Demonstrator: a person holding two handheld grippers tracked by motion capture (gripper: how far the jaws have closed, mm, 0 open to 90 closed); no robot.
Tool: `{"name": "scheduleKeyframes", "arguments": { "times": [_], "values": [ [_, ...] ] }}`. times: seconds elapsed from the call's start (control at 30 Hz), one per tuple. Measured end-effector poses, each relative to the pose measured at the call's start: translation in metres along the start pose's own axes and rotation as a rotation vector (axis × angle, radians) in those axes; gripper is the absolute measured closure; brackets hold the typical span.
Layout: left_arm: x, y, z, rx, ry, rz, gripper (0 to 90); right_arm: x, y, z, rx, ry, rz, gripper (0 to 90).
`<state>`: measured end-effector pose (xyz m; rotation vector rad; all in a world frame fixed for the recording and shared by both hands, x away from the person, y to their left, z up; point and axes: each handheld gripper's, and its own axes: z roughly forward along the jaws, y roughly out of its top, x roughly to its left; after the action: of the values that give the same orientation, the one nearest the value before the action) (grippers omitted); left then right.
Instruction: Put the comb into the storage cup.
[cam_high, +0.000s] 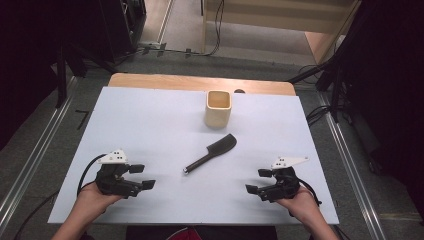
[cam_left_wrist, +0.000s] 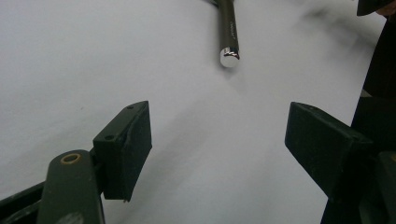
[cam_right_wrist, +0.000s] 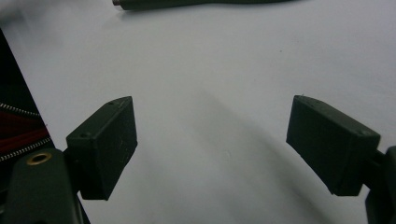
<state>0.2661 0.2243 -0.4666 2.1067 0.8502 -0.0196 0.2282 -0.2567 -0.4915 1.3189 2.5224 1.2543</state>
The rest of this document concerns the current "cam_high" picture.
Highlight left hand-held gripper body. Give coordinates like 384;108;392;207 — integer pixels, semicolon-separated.
95;148;143;199

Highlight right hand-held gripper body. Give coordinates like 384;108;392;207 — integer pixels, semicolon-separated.
258;155;309;203

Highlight dark brown comb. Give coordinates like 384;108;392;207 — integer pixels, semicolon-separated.
182;133;238;174

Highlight cream square ceramic cup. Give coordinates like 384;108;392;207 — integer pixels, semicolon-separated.
204;90;232;129

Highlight person's left hand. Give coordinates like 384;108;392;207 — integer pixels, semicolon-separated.
77;182;124;214

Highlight person's right hand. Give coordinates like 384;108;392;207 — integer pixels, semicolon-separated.
276;188;321;221

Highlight white board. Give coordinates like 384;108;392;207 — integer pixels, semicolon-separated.
48;86;340;225

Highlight person's dark clothing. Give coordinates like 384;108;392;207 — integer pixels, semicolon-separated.
125;225;278;240

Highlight black metal stand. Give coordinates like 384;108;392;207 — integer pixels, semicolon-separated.
54;39;118;108

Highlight black cabinet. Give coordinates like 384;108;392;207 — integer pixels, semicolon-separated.
98;0;148;64

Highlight black curtain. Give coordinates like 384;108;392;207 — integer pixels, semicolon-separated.
0;0;111;151
328;0;424;214

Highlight pale wooden shelf unit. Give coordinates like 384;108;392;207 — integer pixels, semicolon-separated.
200;0;363;65

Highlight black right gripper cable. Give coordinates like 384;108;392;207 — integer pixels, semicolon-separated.
297;178;323;206

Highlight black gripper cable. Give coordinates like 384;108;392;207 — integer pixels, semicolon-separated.
297;178;323;206
13;153;108;240

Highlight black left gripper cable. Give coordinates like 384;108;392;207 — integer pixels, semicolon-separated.
13;153;108;240

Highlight metal floor rail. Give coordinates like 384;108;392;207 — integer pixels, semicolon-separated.
0;75;80;229
315;90;388;240

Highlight black floor cables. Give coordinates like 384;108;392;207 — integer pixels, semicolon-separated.
288;63;336;127

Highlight black hanging cable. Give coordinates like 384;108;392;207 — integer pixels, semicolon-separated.
204;0;225;57

